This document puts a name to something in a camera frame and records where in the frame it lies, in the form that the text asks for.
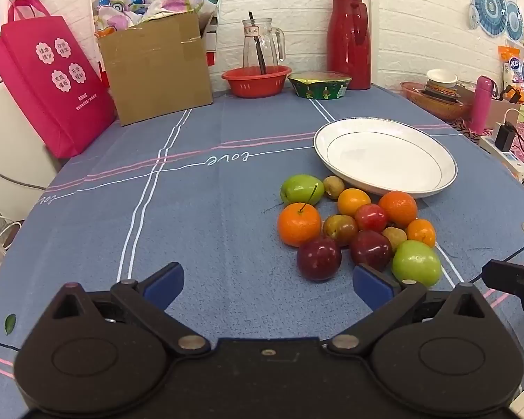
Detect glass pitcher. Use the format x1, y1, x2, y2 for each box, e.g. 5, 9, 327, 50
242, 18, 286, 75

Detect green apple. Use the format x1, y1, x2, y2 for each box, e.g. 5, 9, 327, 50
280, 175, 325, 207
392, 240, 443, 288

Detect patterned stacked bowl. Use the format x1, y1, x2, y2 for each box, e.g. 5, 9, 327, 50
423, 85, 462, 99

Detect pink tote bag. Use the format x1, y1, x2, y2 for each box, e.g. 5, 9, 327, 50
0, 0, 116, 159

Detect green printed bowl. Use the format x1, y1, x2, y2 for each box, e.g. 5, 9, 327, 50
287, 72, 352, 100

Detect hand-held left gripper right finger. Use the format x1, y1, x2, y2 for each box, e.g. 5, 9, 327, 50
329, 264, 498, 355

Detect blue decorative wall plates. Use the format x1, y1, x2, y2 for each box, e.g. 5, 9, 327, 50
474, 0, 507, 36

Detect dark red apple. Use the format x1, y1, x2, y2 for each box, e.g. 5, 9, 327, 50
297, 236, 342, 282
349, 230, 393, 272

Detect dark stirring stick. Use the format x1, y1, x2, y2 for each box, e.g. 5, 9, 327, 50
248, 12, 267, 75

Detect white bowl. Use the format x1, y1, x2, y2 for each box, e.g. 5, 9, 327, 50
427, 68, 458, 89

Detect medium blue paper fan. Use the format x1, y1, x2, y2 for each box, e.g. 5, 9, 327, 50
504, 0, 524, 42

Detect red thermos jug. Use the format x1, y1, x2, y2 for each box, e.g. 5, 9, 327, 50
327, 0, 372, 91

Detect white power strip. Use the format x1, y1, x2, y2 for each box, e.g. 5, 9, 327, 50
479, 135, 524, 182

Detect large orange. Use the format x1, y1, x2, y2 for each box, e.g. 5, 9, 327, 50
378, 191, 419, 229

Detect orange snack packet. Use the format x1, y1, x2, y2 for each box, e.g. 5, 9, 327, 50
498, 46, 524, 97

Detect white plate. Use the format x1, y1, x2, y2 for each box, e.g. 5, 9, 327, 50
313, 118, 458, 199

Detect black charger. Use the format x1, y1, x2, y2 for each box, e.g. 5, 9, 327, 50
495, 123, 517, 151

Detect blue striped tablecloth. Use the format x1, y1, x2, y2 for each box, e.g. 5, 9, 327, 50
0, 83, 524, 419

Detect orange plastic basket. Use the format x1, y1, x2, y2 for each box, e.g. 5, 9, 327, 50
400, 81, 474, 120

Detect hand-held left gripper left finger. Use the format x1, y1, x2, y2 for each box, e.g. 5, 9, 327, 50
44, 263, 210, 356

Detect cardboard box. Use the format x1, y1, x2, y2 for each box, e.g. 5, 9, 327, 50
97, 11, 214, 126

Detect orange with stem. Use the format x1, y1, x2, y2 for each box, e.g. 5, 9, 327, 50
278, 203, 323, 248

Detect brown kiwi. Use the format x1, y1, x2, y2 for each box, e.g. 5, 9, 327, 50
322, 176, 345, 200
382, 226, 408, 252

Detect small red apple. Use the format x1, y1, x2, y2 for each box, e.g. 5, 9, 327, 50
355, 204, 388, 233

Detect small orange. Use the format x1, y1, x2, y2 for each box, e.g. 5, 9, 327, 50
406, 219, 437, 248

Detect red yellow plum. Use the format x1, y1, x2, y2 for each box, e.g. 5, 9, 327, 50
322, 214, 359, 247

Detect pink thermos bottle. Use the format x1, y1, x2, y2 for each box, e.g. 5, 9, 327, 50
470, 75, 494, 135

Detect red plastic basin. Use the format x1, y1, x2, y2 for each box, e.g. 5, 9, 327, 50
221, 65, 292, 98

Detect black cable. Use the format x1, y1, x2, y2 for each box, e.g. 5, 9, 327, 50
0, 163, 49, 190

